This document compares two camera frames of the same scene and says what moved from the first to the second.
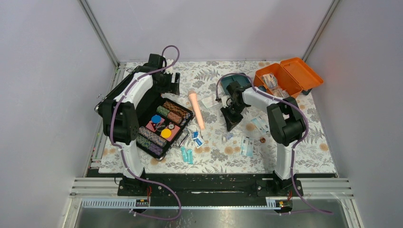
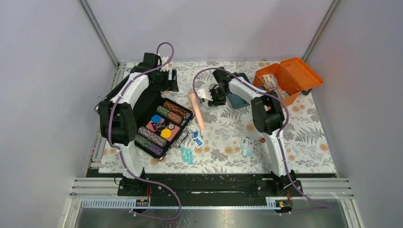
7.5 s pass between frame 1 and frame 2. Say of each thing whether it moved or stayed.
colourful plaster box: stayed
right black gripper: moved
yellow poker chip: stayed
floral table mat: stayed
